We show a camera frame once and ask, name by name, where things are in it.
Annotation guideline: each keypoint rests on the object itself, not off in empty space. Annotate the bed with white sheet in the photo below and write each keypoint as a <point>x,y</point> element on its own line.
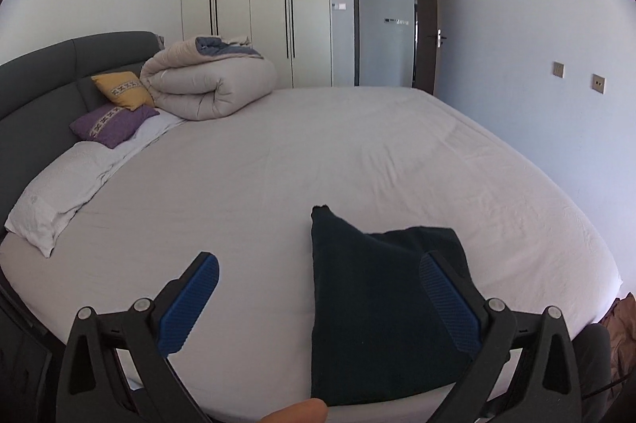
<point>298,154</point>

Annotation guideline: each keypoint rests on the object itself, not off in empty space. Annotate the person's left hand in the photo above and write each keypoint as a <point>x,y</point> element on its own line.
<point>295,412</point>

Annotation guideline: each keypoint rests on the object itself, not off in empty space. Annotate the person's leg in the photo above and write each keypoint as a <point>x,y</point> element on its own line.
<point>594,363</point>

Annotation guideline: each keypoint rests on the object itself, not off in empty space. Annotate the grey bed headboard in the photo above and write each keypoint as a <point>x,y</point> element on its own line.
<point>39,85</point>

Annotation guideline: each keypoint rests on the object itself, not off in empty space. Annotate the cream wardrobe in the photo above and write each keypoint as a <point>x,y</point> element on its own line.
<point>253,5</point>

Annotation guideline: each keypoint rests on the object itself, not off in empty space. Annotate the dark green sweater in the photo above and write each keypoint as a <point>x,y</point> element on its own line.
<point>372,303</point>

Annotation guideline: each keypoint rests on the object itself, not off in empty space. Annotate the brown door frame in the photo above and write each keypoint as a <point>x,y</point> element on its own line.
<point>355,15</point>

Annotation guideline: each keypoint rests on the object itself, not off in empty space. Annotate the purple patterned pillow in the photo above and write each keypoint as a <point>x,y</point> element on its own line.
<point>112,125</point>

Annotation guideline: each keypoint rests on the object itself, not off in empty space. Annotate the brown cloth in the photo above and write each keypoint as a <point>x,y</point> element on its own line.
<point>621,313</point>

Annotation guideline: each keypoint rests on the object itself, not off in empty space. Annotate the brown door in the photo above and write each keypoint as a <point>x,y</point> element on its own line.
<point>426,5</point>

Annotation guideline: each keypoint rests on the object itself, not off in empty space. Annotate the white pillow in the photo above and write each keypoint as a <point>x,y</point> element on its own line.
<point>64,184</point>

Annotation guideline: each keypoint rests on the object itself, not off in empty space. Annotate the beige folded duvet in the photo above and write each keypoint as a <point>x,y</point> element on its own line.
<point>208,85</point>

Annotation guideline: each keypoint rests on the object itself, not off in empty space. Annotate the beige wall socket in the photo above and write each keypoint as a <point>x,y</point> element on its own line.
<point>598,84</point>
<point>558,69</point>

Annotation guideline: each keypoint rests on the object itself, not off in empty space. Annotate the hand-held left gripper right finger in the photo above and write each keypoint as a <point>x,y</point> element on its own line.
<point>449,303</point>

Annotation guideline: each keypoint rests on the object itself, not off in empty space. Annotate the yellow patterned pillow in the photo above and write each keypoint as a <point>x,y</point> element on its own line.
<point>124,89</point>

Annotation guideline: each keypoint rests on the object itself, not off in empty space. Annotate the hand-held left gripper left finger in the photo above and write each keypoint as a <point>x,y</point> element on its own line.
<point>191,303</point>

